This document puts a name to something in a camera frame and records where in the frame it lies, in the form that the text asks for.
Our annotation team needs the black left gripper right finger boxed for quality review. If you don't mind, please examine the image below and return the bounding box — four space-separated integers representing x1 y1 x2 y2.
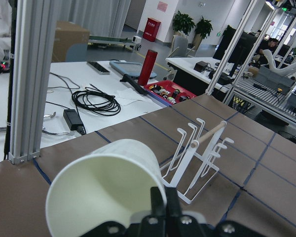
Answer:
165 187 182 217

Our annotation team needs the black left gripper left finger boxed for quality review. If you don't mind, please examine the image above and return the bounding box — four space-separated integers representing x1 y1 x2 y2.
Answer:
150 187 166 218

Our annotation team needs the white plastic cup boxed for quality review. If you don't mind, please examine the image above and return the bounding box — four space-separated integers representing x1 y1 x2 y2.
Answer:
45 139 167 237

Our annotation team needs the red parts tray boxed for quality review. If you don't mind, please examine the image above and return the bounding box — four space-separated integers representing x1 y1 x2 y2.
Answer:
144 80 196 106

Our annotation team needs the black power adapter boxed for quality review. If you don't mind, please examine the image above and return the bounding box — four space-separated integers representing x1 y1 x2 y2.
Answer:
63 109 85 135

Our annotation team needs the blue teach pendant tablet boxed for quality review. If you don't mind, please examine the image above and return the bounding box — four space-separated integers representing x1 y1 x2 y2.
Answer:
109 60 143 78

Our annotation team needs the red thermos bottle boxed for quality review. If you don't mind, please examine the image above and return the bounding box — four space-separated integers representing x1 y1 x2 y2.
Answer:
138 49 157 86

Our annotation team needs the red fire cabinet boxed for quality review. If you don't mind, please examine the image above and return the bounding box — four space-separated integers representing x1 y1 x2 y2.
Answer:
143 17 161 42

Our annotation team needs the cardboard box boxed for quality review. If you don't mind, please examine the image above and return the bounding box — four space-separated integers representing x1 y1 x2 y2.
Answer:
52 21 90 63

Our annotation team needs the person in white shirt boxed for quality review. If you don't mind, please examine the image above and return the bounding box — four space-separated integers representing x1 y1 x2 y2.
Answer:
0 0 12 73

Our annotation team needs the white wire cup rack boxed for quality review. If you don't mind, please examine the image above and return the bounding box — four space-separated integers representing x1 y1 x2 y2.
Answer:
160 118 234 204

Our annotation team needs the coiled black cable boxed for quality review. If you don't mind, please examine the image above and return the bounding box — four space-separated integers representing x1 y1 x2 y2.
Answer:
71 83 121 116

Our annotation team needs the aluminium frame post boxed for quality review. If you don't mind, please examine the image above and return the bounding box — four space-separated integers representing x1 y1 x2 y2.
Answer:
8 0 59 164

